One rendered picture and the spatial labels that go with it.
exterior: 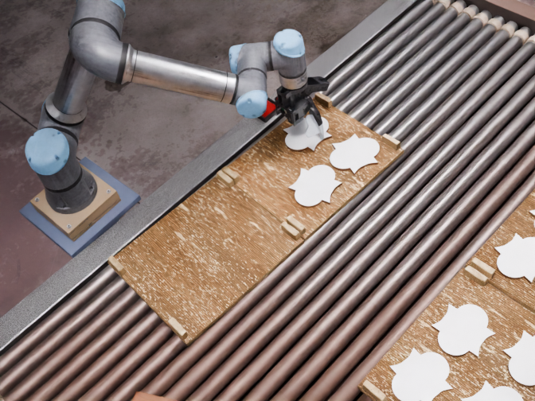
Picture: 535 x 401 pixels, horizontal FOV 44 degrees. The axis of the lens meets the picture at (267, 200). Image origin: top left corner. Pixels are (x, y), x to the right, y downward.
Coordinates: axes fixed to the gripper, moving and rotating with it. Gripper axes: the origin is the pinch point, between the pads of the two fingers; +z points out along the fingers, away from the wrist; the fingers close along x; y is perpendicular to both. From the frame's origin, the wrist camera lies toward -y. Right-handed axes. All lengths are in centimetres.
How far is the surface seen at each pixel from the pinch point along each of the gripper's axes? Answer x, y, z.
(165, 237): -3, 52, 3
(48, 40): -236, -9, 98
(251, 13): -157, -102, 99
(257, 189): 3.9, 24.1, 3.3
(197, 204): -5.3, 39.2, 3.0
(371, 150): 19.3, -6.8, 2.6
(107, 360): 13, 85, 4
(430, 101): 18.3, -35.0, 5.8
